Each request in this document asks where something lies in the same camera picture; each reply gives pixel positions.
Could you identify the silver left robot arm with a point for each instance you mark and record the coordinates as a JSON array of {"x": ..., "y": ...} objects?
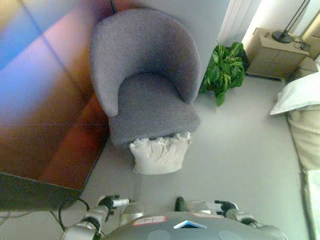
[{"x": 93, "y": 217}]

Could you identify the white ruffled throw pillow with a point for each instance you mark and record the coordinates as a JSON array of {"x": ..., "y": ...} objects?
[{"x": 160, "y": 156}]

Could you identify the white ribbed radiator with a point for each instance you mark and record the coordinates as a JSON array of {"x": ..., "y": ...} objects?
[{"x": 236, "y": 20}]

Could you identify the beige wooden nightstand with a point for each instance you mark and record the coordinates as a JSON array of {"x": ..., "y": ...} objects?
[{"x": 272, "y": 57}]

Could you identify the black right robot foot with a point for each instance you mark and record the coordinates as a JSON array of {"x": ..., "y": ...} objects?
[{"x": 180, "y": 204}]

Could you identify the grey upholstered tub armchair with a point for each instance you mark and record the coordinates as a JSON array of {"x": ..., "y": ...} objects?
[{"x": 150, "y": 105}]

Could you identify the green leafy potted plant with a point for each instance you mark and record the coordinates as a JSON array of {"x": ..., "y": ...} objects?
[{"x": 226, "y": 72}]

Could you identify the black flat base panel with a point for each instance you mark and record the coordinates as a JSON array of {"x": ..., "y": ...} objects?
[{"x": 32, "y": 195}]

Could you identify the black floor lamp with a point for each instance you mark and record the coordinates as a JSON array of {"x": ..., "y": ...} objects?
[{"x": 282, "y": 35}]

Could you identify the reddish brown wooden cabinet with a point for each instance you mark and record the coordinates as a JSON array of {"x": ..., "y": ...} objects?
[{"x": 47, "y": 105}]

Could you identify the cream bed duvet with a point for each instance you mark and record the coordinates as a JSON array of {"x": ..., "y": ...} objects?
[{"x": 308, "y": 140}]

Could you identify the grey robot torso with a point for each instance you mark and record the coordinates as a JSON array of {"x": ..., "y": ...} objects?
[{"x": 175, "y": 230}]

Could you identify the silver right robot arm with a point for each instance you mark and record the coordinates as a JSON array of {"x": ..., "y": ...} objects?
[{"x": 240, "y": 215}]

